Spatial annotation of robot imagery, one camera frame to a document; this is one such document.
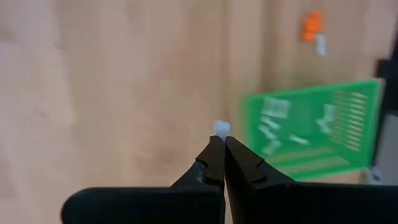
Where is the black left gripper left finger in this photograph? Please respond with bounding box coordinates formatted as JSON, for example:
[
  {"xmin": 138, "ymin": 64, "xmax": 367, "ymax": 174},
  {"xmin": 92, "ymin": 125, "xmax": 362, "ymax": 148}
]
[{"xmin": 60, "ymin": 135, "xmax": 226, "ymax": 224}]

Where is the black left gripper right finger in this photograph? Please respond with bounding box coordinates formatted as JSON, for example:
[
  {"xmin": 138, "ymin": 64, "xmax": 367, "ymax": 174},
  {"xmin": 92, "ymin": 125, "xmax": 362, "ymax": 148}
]
[{"xmin": 223, "ymin": 136, "xmax": 398, "ymax": 224}]

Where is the green plastic basket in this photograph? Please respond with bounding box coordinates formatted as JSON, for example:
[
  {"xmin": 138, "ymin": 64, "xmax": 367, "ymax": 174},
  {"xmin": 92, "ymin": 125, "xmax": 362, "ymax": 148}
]
[{"xmin": 242, "ymin": 79, "xmax": 383, "ymax": 182}]

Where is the orange toy skeleton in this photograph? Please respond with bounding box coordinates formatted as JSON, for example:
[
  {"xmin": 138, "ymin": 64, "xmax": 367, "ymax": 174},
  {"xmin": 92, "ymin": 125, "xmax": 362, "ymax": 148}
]
[{"xmin": 300, "ymin": 11, "xmax": 325, "ymax": 43}]

